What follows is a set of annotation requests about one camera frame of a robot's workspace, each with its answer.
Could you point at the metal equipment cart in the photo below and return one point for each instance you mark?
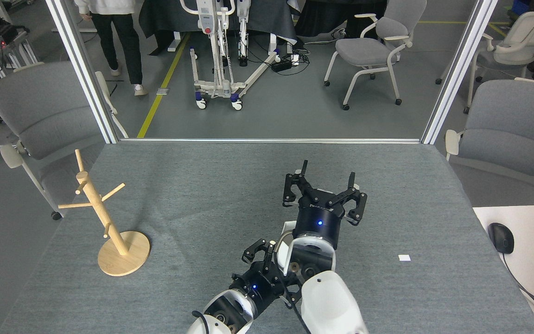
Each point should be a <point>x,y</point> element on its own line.
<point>12,51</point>

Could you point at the person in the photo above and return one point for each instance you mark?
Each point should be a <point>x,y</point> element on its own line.
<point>123,37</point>

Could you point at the white desk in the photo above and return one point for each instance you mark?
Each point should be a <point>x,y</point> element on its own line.
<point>531,232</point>

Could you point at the silver post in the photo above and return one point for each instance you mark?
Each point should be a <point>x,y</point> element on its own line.
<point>457,69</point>
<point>81,69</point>

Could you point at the black power strip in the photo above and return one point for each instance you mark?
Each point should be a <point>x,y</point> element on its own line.
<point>282,65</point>

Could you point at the wooden cup rack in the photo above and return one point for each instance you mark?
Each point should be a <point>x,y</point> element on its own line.
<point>123,260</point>

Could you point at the silver table edge rail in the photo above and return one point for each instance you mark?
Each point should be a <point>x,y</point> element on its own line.
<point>271,140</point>

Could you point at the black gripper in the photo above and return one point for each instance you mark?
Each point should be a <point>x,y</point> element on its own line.
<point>318,220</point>
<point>260,287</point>

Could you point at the white stand on wheels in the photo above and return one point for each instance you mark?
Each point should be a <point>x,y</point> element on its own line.
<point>220,88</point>

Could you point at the small white paper tag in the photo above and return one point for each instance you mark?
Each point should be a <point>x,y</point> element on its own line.
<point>404,257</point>

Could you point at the black computer mouse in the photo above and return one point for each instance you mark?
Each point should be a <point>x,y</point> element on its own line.
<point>501,237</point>

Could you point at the grey chair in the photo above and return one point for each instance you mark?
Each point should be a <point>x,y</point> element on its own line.
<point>49,111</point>
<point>364,51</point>
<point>512,125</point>

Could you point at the white faceted cup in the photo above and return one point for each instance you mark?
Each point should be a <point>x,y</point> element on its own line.
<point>283,257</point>

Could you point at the metal floor plate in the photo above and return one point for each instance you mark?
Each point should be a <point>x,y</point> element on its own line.
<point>163,91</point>

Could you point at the black table cloth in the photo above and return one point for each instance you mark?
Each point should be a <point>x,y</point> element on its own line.
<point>322,16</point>
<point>262,18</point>

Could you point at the white mesh chair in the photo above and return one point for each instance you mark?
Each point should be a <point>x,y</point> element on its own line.
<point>522,41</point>

